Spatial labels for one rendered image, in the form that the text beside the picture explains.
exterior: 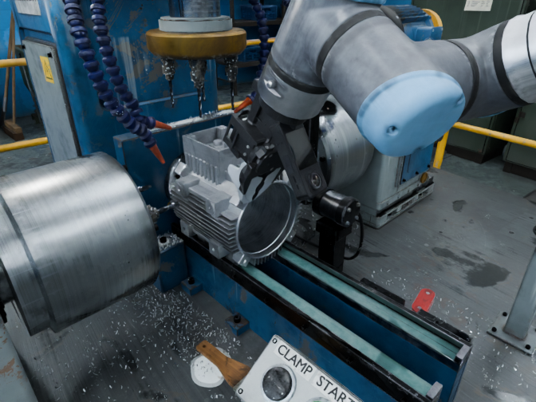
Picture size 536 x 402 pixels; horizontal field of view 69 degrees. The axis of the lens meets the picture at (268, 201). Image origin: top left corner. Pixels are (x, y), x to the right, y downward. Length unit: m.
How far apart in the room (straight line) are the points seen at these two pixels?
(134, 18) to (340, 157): 0.53
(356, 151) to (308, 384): 0.66
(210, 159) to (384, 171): 0.52
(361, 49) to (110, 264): 0.44
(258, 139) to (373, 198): 0.62
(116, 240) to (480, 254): 0.89
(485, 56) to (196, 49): 0.43
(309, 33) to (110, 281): 0.43
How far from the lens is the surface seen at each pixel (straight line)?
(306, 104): 0.49
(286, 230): 0.81
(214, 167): 0.74
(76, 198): 0.61
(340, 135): 0.92
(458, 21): 4.03
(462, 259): 1.12
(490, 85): 0.47
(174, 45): 0.71
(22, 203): 0.61
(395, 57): 0.39
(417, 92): 0.37
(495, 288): 1.05
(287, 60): 0.47
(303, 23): 0.45
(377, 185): 1.10
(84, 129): 0.91
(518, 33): 0.47
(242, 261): 0.74
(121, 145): 0.81
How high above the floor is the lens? 1.40
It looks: 28 degrees down
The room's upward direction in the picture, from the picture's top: straight up
